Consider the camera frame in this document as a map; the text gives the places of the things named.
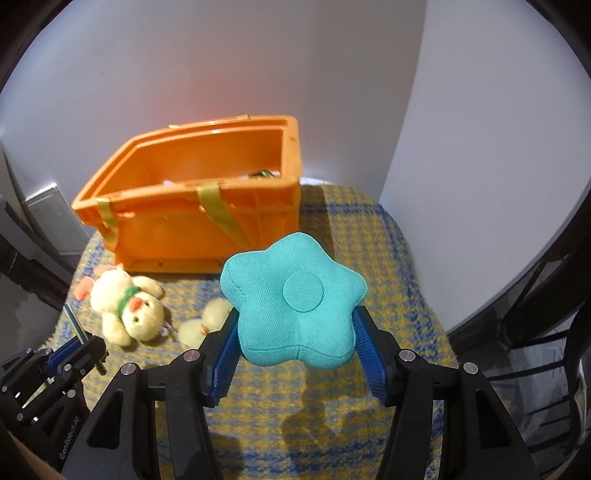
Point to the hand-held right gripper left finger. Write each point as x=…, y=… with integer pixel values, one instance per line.
x=226, y=360

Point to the black metal chair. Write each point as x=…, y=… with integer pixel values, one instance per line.
x=545, y=378

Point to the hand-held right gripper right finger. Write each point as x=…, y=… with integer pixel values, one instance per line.
x=369, y=355

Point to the large yellow plush duck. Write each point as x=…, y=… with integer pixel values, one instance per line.
x=124, y=300

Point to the orange plastic crate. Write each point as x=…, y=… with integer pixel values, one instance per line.
x=184, y=230

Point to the small yellow plush chick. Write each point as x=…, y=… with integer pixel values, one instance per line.
x=214, y=314

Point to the teal star cushion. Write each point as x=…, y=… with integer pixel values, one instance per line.
x=295, y=304

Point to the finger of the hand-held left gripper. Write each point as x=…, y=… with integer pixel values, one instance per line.
x=27, y=369
x=74, y=364

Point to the yellow blue woven blanket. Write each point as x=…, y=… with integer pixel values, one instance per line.
x=406, y=286

